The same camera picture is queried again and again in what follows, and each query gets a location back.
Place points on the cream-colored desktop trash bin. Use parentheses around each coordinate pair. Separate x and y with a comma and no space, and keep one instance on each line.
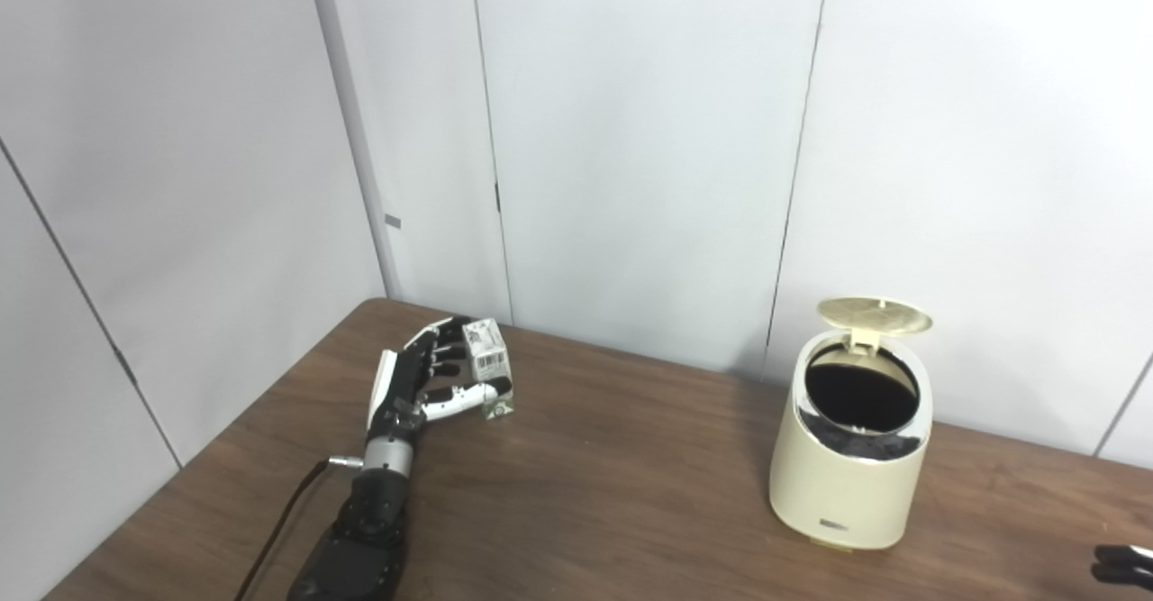
(842,493)

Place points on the small white green milk carton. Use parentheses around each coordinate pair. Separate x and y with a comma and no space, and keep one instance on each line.
(488,353)

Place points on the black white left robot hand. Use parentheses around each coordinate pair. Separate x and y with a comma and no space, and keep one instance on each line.
(401,385)

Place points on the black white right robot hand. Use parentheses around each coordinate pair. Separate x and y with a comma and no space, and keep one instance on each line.
(1126,567)

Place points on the round cream bin lid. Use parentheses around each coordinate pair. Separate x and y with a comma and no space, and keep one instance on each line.
(874,314)

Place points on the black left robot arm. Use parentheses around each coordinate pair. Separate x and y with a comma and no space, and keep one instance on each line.
(369,529)

